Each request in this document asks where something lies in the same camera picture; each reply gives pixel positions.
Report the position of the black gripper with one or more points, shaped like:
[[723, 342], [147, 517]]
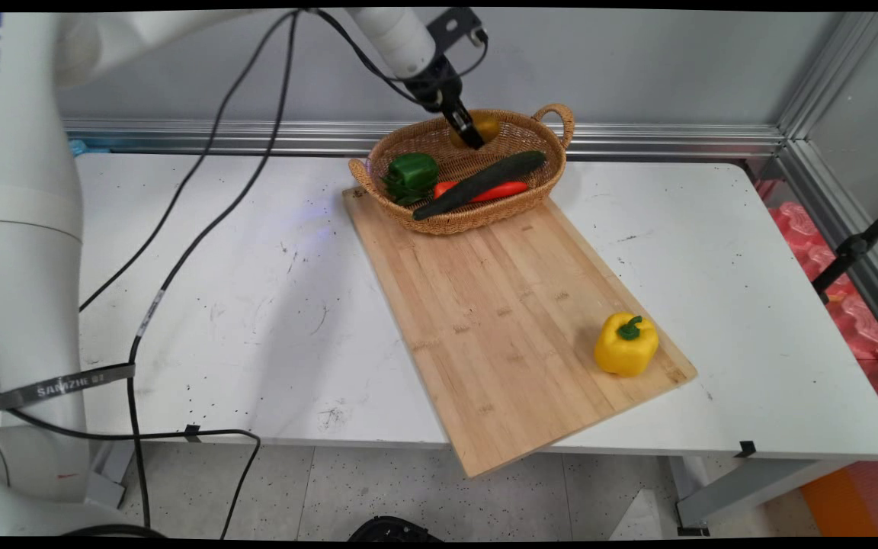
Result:
[[435, 84]]

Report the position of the yellow-orange round fruit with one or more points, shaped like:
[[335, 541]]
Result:
[[491, 128]]

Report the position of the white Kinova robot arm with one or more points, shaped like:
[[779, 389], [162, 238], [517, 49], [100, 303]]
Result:
[[27, 191]]

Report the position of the dark green cucumber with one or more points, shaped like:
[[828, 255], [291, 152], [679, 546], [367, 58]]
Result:
[[485, 179]]

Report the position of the green bell pepper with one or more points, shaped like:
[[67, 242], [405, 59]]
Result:
[[412, 171]]

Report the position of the red chili pepper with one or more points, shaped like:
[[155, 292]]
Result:
[[507, 189]]

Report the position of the woven wicker basket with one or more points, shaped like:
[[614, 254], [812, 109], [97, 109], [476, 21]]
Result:
[[477, 221]]

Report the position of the bamboo cutting board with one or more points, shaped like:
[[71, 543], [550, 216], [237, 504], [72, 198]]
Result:
[[500, 320]]

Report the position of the yellow bell pepper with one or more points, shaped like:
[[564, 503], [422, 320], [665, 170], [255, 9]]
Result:
[[626, 351]]

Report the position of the pink foam floor mat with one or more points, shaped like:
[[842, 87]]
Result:
[[805, 236]]

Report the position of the light blue foam floor mat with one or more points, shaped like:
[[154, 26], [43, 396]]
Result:
[[87, 147]]

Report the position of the black tape piece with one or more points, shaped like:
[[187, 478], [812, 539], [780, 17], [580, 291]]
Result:
[[745, 449], [192, 433]]

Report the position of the black round floor object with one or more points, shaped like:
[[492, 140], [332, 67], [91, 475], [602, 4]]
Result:
[[393, 530]]

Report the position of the black tripod leg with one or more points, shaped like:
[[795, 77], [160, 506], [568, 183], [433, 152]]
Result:
[[854, 245]]

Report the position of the grey metal table leg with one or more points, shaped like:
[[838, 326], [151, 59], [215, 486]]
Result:
[[107, 476], [744, 488]]

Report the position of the orange foam floor mat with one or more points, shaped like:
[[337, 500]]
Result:
[[835, 503]]

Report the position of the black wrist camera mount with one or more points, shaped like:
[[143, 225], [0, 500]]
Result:
[[453, 27]]

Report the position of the aluminium frame rail long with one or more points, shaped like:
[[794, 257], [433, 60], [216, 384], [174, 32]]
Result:
[[256, 136]]

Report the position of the aluminium frame corner post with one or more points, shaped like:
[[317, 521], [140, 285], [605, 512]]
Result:
[[828, 72]]

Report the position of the aluminium frame rail short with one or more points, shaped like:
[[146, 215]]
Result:
[[843, 221]]

